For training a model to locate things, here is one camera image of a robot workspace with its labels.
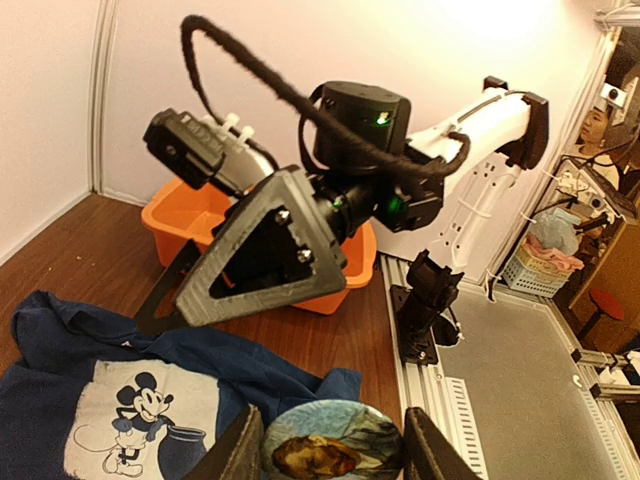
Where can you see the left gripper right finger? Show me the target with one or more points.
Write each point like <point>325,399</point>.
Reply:
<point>428,454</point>

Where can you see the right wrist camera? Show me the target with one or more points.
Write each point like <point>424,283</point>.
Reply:
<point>202,151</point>

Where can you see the person in background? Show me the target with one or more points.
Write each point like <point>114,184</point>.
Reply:
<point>613,162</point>

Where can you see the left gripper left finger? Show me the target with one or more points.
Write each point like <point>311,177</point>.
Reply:
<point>236,455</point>

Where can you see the portrait round brooch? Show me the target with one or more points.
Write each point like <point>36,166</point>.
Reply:
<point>332,439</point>

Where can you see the white plastic basket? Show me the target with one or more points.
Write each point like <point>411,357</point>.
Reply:
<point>539,271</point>

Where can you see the external camera on stand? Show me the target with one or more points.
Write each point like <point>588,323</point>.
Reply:
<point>613,96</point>

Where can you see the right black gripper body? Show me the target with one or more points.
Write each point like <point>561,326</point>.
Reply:
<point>347,202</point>

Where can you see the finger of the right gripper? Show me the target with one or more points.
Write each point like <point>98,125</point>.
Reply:
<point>158,313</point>
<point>275,249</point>

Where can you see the red round stool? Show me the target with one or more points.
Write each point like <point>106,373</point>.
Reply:
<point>606,305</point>

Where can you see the navy white clothing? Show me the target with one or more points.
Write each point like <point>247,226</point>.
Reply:
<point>91,397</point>

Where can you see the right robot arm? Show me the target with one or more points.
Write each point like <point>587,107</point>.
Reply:
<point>362,131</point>

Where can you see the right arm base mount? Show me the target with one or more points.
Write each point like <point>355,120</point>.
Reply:
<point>422,311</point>

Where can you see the orange plastic bin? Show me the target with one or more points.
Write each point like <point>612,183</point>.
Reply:
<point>178,213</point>

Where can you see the right aluminium frame post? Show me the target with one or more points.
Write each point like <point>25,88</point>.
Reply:
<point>102,54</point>

